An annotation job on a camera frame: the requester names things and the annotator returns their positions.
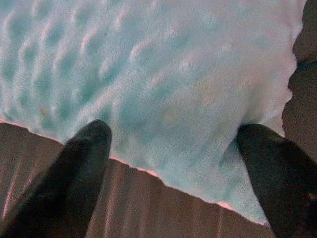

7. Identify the dark grey sofa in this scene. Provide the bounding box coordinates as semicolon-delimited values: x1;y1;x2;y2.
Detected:
0;0;317;238

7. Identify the teal fluffy dotted pillow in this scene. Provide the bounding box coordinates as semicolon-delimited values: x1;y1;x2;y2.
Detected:
0;0;308;226

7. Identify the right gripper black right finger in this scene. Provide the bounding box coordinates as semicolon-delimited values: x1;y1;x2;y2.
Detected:
235;123;317;238

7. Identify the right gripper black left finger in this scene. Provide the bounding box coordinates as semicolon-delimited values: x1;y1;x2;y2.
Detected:
0;119;112;238

